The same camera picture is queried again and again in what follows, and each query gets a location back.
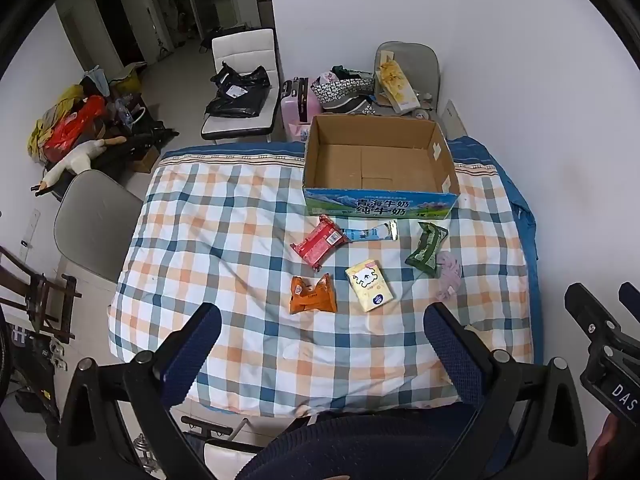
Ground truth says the grey chair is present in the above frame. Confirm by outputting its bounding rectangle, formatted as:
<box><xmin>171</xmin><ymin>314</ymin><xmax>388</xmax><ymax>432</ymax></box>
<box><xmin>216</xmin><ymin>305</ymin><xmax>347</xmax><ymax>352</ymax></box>
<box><xmin>372</xmin><ymin>41</ymin><xmax>441</xmax><ymax>122</ymax></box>
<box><xmin>53</xmin><ymin>169</ymin><xmax>146</xmax><ymax>284</ymax></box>

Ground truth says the yellow tissue pack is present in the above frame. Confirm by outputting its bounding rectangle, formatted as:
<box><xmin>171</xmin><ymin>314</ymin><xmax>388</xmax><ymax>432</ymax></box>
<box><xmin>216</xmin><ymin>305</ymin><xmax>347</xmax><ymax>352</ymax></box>
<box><xmin>345</xmin><ymin>258</ymin><xmax>396</xmax><ymax>313</ymax></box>

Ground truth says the small brown cardboard box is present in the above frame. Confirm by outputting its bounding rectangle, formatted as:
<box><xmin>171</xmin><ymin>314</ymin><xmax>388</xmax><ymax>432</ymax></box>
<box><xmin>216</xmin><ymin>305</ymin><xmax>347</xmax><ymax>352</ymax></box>
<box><xmin>131</xmin><ymin>150</ymin><xmax>161</xmax><ymax>175</ymax></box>

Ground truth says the plaid blanket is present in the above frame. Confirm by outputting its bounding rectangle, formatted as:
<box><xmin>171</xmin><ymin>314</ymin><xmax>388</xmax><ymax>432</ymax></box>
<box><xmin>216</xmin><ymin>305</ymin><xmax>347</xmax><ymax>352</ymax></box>
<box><xmin>107</xmin><ymin>136</ymin><xmax>545</xmax><ymax>418</ymax></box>

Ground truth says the red plastic bag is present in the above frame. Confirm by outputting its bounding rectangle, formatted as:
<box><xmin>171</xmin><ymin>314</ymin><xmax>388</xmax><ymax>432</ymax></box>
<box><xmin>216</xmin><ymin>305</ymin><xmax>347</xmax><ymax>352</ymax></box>
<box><xmin>42</xmin><ymin>95</ymin><xmax>109</xmax><ymax>162</ymax></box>

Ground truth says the orange snack packet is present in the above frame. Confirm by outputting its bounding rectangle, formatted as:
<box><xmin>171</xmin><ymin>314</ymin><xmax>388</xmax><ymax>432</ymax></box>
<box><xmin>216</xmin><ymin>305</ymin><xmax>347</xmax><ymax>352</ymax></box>
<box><xmin>289</xmin><ymin>273</ymin><xmax>338</xmax><ymax>315</ymax></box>

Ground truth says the white board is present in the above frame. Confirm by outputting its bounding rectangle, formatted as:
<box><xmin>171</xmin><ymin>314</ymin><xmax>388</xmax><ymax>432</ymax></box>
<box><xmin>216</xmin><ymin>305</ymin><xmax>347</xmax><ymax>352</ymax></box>
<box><xmin>442</xmin><ymin>99</ymin><xmax>469</xmax><ymax>139</ymax></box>

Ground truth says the white wall socket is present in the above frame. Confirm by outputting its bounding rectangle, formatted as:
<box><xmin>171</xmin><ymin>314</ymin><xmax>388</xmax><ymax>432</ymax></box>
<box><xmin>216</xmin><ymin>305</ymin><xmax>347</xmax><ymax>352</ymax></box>
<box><xmin>16</xmin><ymin>209</ymin><xmax>41</xmax><ymax>257</ymax></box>

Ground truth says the white padded chair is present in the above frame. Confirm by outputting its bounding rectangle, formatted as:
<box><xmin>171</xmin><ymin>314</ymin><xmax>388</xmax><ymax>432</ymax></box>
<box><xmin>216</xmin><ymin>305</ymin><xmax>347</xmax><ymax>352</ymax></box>
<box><xmin>200</xmin><ymin>28</ymin><xmax>281</xmax><ymax>144</ymax></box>

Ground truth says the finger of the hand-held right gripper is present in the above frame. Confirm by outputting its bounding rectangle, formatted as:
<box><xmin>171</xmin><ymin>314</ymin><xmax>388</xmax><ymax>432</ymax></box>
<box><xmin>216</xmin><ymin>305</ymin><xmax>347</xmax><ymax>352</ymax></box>
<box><xmin>618</xmin><ymin>281</ymin><xmax>640</xmax><ymax>313</ymax></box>
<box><xmin>564</xmin><ymin>283</ymin><xmax>622</xmax><ymax>343</ymax></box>

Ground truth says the red snack packet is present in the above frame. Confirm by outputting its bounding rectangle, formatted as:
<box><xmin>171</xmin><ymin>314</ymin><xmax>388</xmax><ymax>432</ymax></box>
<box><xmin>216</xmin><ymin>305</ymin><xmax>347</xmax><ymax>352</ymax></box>
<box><xmin>291</xmin><ymin>215</ymin><xmax>348</xmax><ymax>270</ymax></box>

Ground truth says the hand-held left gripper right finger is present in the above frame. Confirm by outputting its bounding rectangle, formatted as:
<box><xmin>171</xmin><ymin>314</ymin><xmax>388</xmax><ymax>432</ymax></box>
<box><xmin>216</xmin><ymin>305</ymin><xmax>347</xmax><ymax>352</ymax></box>
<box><xmin>423</xmin><ymin>302</ymin><xmax>589</xmax><ymax>480</ymax></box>

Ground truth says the white goose plush toy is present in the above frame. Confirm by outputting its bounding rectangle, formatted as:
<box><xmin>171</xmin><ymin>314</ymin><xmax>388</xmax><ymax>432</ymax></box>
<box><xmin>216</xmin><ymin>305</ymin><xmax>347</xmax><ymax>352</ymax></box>
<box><xmin>31</xmin><ymin>136</ymin><xmax>128</xmax><ymax>194</ymax></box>

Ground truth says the green snack packet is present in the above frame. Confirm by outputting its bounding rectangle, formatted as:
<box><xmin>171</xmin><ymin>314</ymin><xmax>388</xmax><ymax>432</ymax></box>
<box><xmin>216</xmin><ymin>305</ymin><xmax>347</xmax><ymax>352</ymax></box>
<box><xmin>404</xmin><ymin>222</ymin><xmax>449</xmax><ymax>276</ymax></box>

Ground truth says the yellow cloth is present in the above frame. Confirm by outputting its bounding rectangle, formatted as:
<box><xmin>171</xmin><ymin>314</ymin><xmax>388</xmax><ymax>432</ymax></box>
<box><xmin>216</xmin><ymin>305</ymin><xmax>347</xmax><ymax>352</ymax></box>
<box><xmin>27</xmin><ymin>85</ymin><xmax>84</xmax><ymax>157</ymax></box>

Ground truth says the yellow basket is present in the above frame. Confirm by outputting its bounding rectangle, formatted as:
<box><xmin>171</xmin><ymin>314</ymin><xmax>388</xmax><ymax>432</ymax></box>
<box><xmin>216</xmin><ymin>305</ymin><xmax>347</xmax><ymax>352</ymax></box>
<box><xmin>112</xmin><ymin>62</ymin><xmax>149</xmax><ymax>94</ymax></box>

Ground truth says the pink suitcase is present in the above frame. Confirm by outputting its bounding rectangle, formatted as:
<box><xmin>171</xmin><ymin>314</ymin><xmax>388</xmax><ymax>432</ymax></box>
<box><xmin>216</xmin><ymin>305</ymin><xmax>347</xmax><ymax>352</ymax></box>
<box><xmin>280</xmin><ymin>77</ymin><xmax>322</xmax><ymax>144</ymax></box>

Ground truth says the pink cloth scrunchie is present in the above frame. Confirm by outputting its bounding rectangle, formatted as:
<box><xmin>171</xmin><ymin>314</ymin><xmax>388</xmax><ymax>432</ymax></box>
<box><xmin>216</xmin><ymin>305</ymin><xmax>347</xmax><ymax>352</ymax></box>
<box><xmin>434</xmin><ymin>252</ymin><xmax>463</xmax><ymax>301</ymax></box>

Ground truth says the black white patterned tote bag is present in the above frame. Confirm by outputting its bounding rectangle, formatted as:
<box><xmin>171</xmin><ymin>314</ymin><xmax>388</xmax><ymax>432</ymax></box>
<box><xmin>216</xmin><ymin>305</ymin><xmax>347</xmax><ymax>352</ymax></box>
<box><xmin>310</xmin><ymin>65</ymin><xmax>382</xmax><ymax>116</ymax></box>

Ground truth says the yellow flower print box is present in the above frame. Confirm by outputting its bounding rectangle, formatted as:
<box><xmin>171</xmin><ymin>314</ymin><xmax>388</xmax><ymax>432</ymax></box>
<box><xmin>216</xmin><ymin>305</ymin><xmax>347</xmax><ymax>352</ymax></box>
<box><xmin>375</xmin><ymin>51</ymin><xmax>422</xmax><ymax>114</ymax></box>

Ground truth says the black metal bar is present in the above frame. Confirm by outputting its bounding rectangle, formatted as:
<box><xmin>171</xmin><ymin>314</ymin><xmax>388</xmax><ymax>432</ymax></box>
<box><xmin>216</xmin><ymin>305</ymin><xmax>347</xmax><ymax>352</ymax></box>
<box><xmin>180</xmin><ymin>415</ymin><xmax>236</xmax><ymax>438</ymax></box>

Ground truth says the dark wooden folding chair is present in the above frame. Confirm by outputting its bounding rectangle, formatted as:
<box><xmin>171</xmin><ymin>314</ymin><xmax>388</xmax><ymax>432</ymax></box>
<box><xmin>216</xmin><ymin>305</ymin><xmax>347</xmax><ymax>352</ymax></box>
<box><xmin>0</xmin><ymin>245</ymin><xmax>83</xmax><ymax>347</ymax></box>

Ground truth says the person's right hand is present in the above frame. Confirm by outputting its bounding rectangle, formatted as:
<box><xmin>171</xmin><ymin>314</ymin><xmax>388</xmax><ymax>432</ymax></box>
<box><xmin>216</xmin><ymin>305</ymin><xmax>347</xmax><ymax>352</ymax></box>
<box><xmin>589</xmin><ymin>414</ymin><xmax>628</xmax><ymax>480</ymax></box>

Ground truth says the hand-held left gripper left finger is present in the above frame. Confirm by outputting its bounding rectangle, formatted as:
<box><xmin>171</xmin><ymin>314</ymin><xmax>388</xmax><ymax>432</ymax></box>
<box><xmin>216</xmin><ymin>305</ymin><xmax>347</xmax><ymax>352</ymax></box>
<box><xmin>57</xmin><ymin>302</ymin><xmax>223</xmax><ymax>480</ymax></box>

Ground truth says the blue white tube packet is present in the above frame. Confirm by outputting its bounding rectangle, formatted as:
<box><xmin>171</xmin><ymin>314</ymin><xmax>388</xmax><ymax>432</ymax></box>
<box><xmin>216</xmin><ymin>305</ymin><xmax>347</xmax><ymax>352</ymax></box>
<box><xmin>341</xmin><ymin>221</ymin><xmax>399</xmax><ymax>244</ymax></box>

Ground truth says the light blue cloth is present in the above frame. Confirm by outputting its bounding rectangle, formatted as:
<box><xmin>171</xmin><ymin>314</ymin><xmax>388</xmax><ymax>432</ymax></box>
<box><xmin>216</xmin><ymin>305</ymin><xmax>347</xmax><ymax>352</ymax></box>
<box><xmin>82</xmin><ymin>66</ymin><xmax>109</xmax><ymax>96</ymax></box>

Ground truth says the black plastic bag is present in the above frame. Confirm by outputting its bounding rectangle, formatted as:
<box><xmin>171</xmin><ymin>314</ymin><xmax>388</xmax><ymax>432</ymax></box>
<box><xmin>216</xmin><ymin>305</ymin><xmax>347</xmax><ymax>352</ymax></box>
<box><xmin>203</xmin><ymin>62</ymin><xmax>271</xmax><ymax>119</ymax></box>

